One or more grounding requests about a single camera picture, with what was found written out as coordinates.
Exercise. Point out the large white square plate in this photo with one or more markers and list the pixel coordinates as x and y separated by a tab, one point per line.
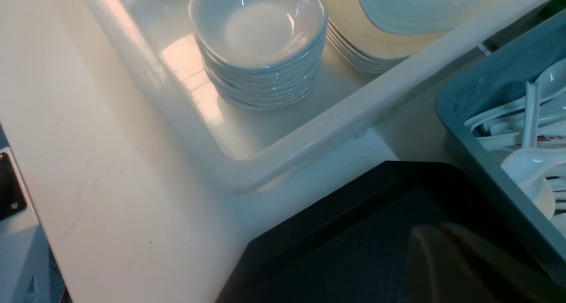
419	17

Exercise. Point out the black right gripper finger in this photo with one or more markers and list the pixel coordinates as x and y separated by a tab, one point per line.
449	263

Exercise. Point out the black serving tray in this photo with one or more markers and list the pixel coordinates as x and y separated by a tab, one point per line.
352	245

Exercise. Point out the stack of white bowls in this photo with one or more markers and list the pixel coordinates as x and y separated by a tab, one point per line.
261	54

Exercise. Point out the pile of white spoons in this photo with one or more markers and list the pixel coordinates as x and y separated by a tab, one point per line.
528	165

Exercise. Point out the stack of white square plates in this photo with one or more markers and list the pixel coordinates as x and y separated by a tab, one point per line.
349	20

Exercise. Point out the teal plastic bin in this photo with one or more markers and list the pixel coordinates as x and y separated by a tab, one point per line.
485	85

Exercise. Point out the large white plastic tub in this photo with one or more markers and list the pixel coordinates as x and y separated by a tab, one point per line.
245	150

